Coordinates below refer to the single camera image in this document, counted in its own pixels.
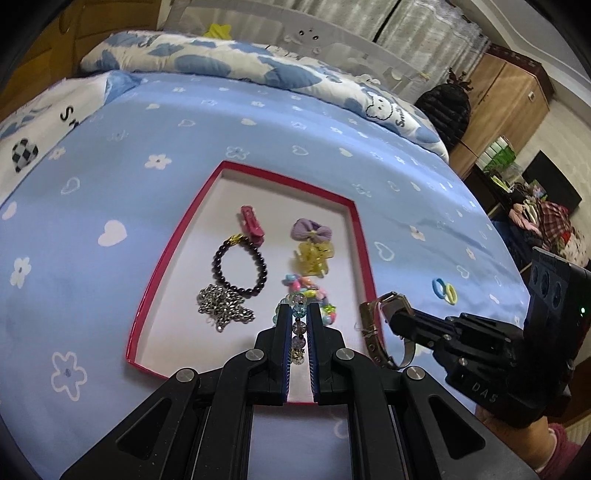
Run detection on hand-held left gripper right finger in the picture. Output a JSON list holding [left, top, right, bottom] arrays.
[[307, 302, 541, 480]]

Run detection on white printed pillow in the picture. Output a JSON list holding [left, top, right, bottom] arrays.
[[0, 70, 141, 208]]

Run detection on black coat rack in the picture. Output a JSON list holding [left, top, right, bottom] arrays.
[[443, 67, 474, 93]]

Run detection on yellow hair claw clip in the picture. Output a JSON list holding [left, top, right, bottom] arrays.
[[290, 242, 334, 278]]

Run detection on grey bed guard rail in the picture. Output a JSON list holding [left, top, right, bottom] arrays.
[[157, 0, 435, 100]]

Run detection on pastel glass bead bracelet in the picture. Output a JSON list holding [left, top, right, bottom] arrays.
[[272, 291, 311, 365]]

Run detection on silver chain necklace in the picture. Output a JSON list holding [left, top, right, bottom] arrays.
[[198, 284, 256, 334]]

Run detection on black desk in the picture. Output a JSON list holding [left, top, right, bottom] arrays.
[[466, 166, 513, 217]]

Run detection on black flat screen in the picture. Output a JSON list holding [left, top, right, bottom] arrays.
[[524, 151, 581, 213]]

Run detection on colourful candy bead bracelet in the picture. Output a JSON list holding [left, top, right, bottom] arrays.
[[283, 273, 339, 326]]

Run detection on wooden wardrobe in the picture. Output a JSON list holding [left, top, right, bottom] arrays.
[[450, 44, 552, 178]]

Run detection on yellow star plush toy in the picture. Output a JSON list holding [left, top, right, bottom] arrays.
[[203, 21, 234, 40]]

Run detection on red shallow cardboard box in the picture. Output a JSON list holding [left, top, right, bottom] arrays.
[[126, 161, 377, 407]]

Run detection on person's right forearm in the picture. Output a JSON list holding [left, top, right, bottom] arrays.
[[531, 424, 591, 480]]

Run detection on grey patterned curtain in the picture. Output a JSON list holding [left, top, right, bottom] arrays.
[[383, 0, 491, 88], [295, 0, 400, 40]]

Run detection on pile of clothes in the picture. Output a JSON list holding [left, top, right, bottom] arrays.
[[505, 182, 591, 273]]

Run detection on pink hair clip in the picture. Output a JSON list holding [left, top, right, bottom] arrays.
[[240, 205, 266, 244]]

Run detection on silver wristwatch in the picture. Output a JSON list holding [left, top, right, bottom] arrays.
[[359, 291, 419, 370]]

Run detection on wooden headboard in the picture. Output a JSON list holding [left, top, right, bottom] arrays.
[[0, 0, 162, 93]]

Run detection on person's right hand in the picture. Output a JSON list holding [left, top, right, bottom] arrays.
[[475, 406, 557, 480]]

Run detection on purple bow hair clip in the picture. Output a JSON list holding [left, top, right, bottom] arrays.
[[291, 218, 334, 243]]

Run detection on blue and white duvet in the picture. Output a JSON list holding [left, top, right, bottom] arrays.
[[76, 30, 450, 162]]

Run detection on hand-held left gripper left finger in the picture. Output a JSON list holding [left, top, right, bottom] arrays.
[[60, 305, 293, 480]]

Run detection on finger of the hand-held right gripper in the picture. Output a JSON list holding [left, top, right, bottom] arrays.
[[413, 308, 525, 333], [388, 310, 455, 354]]

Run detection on dark bead bracelet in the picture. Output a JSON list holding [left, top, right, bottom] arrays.
[[215, 235, 269, 296]]

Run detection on black puffer jacket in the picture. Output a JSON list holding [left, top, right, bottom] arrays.
[[414, 83, 472, 148]]

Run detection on stack of green boxes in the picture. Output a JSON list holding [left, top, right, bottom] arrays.
[[478, 136, 515, 174]]

